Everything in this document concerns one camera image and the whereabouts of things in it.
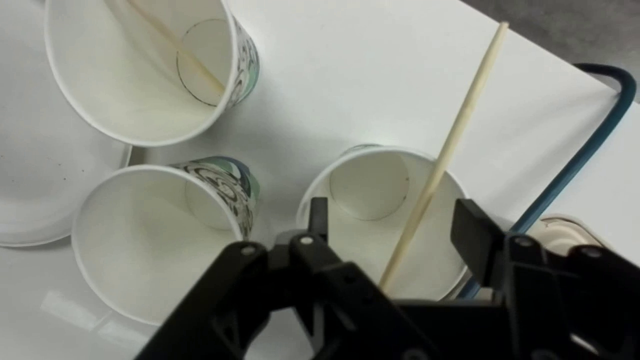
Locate white paper plate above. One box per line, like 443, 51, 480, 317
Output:
0, 0, 137, 249

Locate patterned paper coffee cup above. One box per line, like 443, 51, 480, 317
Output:
42, 0, 263, 147
71, 153, 264, 328
295, 144, 475, 304

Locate blue-rimmed white tray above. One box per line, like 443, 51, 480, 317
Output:
458, 62, 640, 304

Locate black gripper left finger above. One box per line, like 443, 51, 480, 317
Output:
137, 196, 428, 360

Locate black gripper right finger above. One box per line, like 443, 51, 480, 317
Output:
450, 197, 640, 360

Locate round brown-rimmed lid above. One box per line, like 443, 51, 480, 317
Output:
530, 213, 607, 249

